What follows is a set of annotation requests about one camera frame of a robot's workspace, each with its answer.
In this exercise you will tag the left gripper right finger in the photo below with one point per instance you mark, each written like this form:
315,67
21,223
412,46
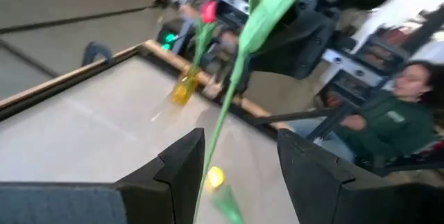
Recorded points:
329,196

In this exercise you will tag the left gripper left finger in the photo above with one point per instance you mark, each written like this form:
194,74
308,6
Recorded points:
156,196

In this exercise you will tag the yellow tulip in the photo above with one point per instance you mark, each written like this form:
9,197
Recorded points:
215,177

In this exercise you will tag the peach tulip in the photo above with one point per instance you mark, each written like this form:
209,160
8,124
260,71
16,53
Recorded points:
225,102

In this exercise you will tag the red tulip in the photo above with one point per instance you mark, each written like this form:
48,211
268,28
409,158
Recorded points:
209,10

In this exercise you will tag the yellow glass vase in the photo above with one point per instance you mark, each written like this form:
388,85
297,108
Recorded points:
184,90

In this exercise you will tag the glossy white table sheet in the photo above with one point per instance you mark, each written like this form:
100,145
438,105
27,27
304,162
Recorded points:
86,140

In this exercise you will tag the person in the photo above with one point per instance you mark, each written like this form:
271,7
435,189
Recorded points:
392,127

